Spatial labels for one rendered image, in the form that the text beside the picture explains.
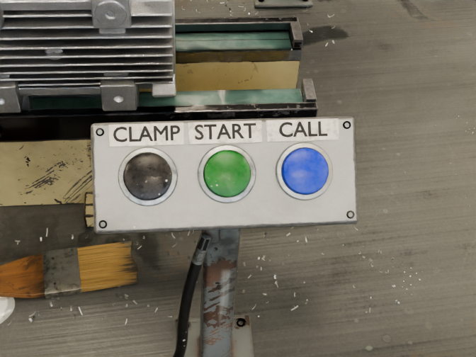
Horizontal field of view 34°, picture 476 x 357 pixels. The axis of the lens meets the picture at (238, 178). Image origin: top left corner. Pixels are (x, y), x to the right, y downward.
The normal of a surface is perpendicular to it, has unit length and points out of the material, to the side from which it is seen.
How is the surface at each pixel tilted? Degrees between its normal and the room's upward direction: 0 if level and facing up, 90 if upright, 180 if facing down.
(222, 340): 90
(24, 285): 0
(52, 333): 0
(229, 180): 42
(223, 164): 38
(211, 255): 90
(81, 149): 90
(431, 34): 0
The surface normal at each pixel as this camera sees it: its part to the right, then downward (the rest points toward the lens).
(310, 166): 0.11, -0.05
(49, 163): 0.08, 0.75
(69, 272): 0.04, -0.66
